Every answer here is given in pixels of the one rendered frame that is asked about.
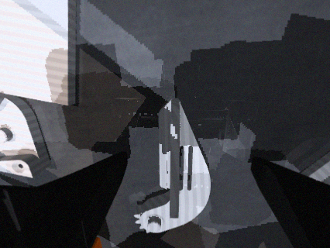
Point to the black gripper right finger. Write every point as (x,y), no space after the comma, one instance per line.
(300,203)

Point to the white metal mounting plate with holes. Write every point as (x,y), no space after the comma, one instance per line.
(22,149)

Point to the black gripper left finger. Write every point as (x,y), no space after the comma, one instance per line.
(65,213)

